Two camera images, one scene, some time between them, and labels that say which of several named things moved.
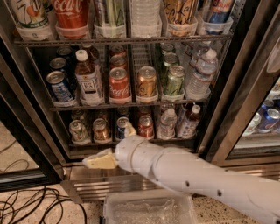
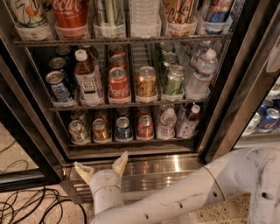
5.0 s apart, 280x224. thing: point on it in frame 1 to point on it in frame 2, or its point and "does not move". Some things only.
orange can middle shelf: [146, 82] does not move
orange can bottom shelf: [101, 131] does not move
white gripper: [124, 152] to [105, 179]
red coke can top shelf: [72, 17] does not move
